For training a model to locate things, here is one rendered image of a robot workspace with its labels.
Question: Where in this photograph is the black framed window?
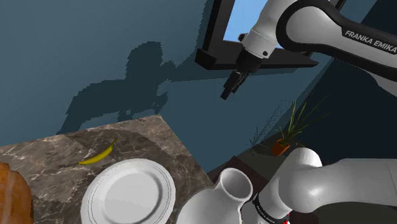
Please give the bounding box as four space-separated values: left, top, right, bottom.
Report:
194 0 348 71

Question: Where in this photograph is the white plate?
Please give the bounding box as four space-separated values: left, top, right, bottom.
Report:
80 158 177 224

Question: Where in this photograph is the yellow banana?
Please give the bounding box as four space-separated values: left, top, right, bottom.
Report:
77 137 119 166

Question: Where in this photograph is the white vase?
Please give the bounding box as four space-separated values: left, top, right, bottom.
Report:
174 167 254 224

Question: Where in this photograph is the green plant in orange pot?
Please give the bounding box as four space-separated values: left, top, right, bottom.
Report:
270 95 330 157

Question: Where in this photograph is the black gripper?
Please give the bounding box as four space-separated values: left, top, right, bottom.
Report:
219 48 263 101

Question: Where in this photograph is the brown bread loaf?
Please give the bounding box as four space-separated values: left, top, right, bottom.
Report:
0 161 34 224

